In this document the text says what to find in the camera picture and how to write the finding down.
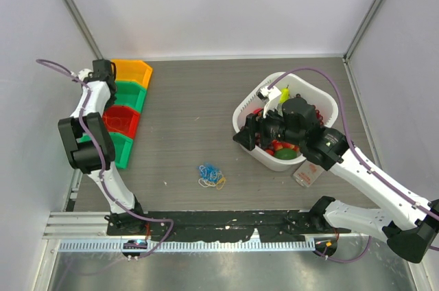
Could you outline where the orange storage bin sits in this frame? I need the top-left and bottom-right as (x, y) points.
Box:
(111, 59), (154, 89)

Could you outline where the white plastic fruit basket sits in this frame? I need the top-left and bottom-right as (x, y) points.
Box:
(232, 72), (339, 172)

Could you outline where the white slotted cable duct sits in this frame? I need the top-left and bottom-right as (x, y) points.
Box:
(58, 238), (316, 253)

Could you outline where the red storage bin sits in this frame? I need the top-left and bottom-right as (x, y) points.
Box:
(103, 105), (141, 139)

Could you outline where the upper green storage bin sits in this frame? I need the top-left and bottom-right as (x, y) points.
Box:
(115, 81), (147, 113)

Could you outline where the red grape bunch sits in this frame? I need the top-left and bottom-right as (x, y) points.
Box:
(316, 109), (324, 126)

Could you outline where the yellow green pear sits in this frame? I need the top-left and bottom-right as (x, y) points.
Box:
(279, 86), (291, 104)

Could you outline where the green lime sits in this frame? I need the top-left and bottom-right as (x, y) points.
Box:
(274, 148), (297, 161)

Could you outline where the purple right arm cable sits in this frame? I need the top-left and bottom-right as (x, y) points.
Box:
(267, 67), (439, 264)

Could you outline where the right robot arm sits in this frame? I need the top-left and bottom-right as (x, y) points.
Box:
(233, 97), (438, 264)

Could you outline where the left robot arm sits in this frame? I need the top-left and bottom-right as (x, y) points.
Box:
(58, 59), (146, 235)

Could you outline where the lower green storage bin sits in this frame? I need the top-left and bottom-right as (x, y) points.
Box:
(70, 128), (133, 174)

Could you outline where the red strawberry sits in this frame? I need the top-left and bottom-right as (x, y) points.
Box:
(266, 140), (299, 155)

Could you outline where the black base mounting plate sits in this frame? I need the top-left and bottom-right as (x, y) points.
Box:
(106, 210), (353, 244)

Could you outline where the transparent plastic card packet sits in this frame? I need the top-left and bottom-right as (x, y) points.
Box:
(292, 161), (324, 188)

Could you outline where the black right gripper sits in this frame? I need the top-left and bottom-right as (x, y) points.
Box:
(234, 100), (305, 151)

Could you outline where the green storage bin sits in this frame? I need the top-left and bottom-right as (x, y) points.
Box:
(70, 128), (133, 174)
(115, 81), (147, 113)

